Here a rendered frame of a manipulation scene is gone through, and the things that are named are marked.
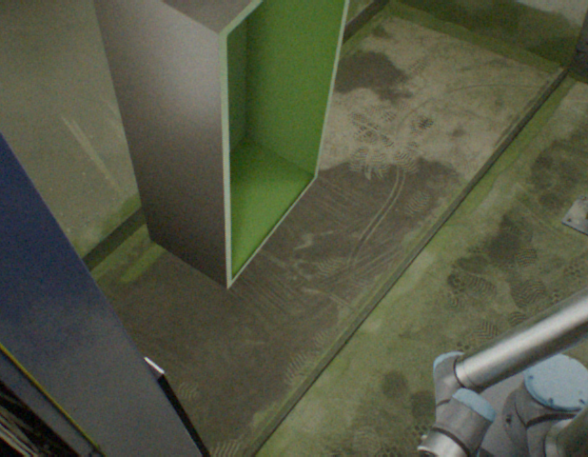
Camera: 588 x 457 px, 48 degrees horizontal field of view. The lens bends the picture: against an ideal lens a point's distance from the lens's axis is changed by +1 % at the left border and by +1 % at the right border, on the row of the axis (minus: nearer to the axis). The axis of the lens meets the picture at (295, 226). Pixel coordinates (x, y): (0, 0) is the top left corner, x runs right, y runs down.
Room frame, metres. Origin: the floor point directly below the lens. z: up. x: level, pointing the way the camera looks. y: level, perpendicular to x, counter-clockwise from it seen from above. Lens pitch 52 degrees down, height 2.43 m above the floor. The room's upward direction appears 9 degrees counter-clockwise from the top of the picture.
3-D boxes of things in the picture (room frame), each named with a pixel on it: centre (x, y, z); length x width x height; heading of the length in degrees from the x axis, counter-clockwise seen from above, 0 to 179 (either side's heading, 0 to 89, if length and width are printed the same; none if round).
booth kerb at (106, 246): (2.43, 0.22, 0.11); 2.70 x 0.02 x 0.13; 134
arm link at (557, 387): (0.59, -0.56, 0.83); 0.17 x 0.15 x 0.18; 169
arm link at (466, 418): (0.47, -0.28, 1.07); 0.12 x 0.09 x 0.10; 134
